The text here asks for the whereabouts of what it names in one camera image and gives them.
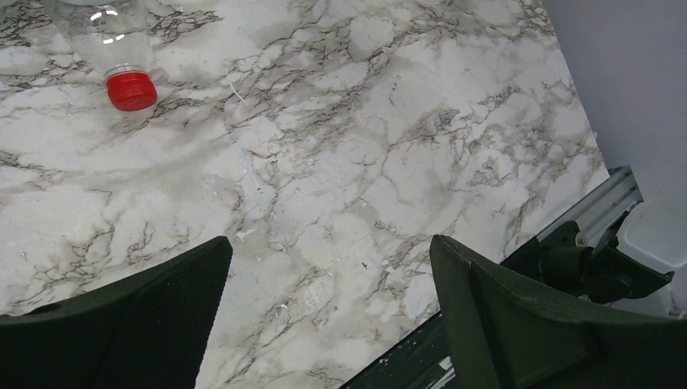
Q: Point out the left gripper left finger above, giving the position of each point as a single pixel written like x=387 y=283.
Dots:
x=148 y=330

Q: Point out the red white label bottle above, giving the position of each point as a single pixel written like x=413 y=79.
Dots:
x=112 y=37

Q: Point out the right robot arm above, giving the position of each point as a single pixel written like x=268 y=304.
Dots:
x=615 y=248

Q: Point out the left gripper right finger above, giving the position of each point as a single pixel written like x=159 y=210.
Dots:
x=506 y=330

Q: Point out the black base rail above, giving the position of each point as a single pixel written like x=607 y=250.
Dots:
x=420 y=360

